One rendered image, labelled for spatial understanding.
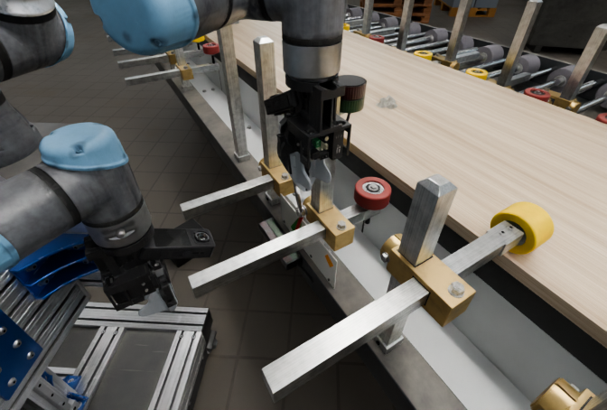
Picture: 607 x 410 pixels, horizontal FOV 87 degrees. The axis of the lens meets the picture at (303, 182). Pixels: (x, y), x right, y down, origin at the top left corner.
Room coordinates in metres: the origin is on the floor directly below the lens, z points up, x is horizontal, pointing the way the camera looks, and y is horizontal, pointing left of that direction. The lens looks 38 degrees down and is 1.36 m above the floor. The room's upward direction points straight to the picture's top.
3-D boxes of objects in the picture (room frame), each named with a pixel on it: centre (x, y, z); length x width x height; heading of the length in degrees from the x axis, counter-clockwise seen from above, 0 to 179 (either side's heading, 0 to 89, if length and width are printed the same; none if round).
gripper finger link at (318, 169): (0.43, -0.03, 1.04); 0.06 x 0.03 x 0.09; 31
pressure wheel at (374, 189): (0.55, -0.15, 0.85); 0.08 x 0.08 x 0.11
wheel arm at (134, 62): (1.76, 0.75, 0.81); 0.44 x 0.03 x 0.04; 121
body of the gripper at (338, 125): (0.42, -0.01, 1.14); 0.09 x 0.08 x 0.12; 31
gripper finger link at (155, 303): (0.29, 0.24, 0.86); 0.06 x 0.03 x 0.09; 121
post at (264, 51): (0.74, 0.09, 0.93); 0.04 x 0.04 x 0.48; 31
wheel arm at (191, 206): (0.68, 0.11, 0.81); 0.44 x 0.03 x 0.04; 121
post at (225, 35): (0.97, 0.22, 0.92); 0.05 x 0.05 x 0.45; 31
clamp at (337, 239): (0.51, -0.05, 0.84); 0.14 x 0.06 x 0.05; 31
